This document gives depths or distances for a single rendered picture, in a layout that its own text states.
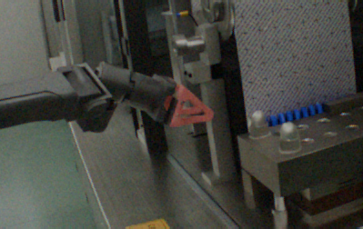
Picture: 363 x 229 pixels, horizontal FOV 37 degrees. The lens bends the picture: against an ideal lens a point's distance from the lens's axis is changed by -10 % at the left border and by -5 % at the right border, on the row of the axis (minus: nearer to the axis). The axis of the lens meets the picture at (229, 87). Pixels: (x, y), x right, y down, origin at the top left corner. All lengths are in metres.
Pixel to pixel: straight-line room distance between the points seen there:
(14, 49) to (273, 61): 5.63
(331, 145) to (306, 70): 0.22
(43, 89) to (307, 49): 0.50
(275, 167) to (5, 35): 5.79
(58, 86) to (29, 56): 5.70
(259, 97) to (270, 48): 0.09
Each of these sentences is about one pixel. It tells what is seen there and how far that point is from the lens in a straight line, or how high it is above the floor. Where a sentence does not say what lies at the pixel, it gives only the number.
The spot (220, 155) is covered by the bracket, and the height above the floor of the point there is 0.95.
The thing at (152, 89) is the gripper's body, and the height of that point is 1.14.
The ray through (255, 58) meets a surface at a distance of 1.01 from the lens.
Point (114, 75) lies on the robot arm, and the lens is 0.92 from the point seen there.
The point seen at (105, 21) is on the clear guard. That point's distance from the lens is 1.98.
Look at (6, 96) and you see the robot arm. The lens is 0.78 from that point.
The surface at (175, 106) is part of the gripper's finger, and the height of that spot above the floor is 1.11.
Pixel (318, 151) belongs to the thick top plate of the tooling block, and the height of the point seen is 1.03.
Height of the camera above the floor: 1.35
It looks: 14 degrees down
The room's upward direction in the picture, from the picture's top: 8 degrees counter-clockwise
